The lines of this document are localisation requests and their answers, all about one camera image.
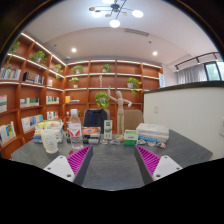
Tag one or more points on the wooden artist mannequin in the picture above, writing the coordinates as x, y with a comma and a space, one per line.
120, 113

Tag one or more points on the black ceiling track rail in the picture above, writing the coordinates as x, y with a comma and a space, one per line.
196, 59

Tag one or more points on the tall green white carton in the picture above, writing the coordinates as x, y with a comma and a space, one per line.
108, 130

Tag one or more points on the wooden bookshelf unit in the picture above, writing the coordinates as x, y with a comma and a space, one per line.
40, 93

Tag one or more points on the window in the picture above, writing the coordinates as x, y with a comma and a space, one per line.
213, 70

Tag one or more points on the recessed ceiling light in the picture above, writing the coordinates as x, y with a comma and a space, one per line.
155, 53
73, 50

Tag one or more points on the branched ceiling lamp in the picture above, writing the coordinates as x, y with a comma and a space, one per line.
115, 11

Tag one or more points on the white wall poster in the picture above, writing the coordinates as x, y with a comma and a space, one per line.
162, 80

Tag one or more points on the ceiling air vent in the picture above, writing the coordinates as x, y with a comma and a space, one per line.
136, 32

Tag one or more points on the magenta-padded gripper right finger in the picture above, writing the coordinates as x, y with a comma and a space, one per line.
166, 166

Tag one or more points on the grey curtain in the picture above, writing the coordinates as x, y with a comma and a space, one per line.
191, 74

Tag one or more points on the chair with dark jacket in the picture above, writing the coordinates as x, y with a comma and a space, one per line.
95, 120

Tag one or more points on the small green white box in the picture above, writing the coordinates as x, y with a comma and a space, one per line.
131, 138

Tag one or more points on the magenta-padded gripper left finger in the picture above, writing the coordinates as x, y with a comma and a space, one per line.
58, 166

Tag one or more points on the white wall switch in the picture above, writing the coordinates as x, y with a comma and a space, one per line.
156, 109

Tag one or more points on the clear plastic water bottle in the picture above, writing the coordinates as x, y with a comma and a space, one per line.
75, 131

